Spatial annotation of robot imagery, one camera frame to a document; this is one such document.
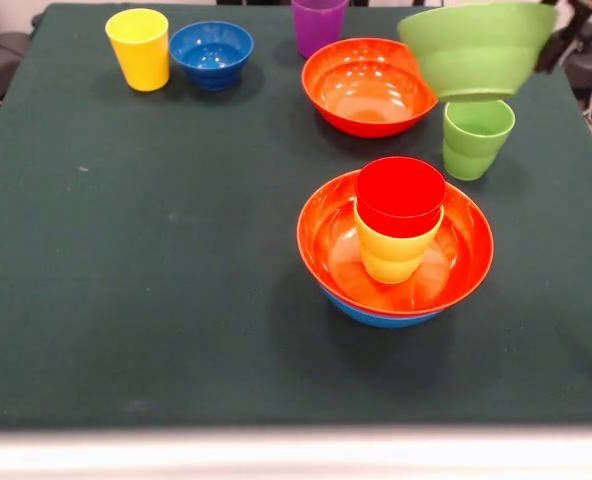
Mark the green ridged cup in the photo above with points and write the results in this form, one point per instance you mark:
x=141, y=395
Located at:
x=476, y=145

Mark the yellow ridged cup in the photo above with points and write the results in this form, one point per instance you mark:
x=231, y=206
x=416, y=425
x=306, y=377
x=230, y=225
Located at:
x=391, y=255

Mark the dark green table cloth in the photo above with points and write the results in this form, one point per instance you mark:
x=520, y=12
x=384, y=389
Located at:
x=76, y=325

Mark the small dark blue bowl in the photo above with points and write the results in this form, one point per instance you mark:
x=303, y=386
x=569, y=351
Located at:
x=211, y=60

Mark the large orange bowl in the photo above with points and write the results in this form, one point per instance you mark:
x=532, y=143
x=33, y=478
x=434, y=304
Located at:
x=366, y=90
x=466, y=260

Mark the small green bowl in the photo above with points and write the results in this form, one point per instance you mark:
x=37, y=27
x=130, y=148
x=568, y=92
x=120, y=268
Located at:
x=476, y=55

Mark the red cup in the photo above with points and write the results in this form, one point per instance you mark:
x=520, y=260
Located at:
x=401, y=200

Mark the tall smooth yellow cup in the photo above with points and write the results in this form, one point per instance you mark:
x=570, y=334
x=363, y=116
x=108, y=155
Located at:
x=141, y=55

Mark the purple cup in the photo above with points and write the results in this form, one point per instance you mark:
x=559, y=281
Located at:
x=318, y=30

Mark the large light blue bowl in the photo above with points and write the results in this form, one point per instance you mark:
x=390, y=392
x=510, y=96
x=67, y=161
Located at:
x=381, y=320

